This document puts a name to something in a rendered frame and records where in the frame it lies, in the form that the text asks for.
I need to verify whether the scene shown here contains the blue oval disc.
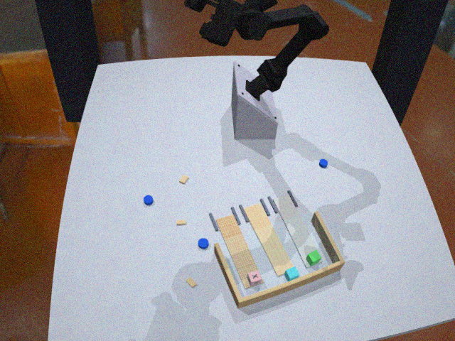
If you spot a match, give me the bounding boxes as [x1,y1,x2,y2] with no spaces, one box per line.
[144,195,153,205]
[319,159,328,168]
[198,239,209,249]

